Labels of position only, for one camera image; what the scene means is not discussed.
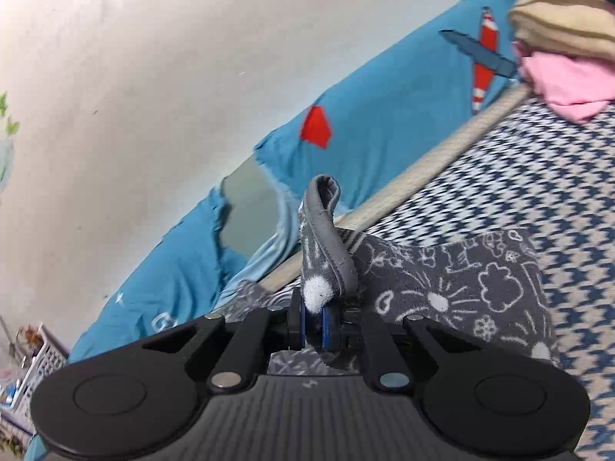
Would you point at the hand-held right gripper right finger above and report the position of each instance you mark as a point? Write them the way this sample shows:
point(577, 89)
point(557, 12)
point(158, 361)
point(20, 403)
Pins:
point(328, 330)

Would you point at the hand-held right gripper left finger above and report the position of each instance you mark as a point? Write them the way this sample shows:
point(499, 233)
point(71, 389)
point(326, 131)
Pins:
point(301, 330)

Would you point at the grey doodle print fleece garment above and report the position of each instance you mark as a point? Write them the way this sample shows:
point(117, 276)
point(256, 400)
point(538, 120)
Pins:
point(432, 288)

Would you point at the grey cushion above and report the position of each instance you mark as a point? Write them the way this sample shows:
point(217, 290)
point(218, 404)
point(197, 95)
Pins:
point(250, 206)

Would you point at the blue airplane print bed cover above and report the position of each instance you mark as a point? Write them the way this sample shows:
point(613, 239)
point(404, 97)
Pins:
point(384, 120)

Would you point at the white plastic basket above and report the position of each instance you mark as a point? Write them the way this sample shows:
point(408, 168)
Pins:
point(38, 374)

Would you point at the pink cloth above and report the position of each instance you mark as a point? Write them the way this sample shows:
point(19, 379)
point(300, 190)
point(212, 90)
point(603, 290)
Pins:
point(567, 86)

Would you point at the beige striped knit sweater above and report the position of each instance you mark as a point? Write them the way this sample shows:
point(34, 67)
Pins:
point(567, 19)

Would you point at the green leaf wall decal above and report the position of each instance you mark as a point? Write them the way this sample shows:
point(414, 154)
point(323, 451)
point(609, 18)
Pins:
point(8, 120)

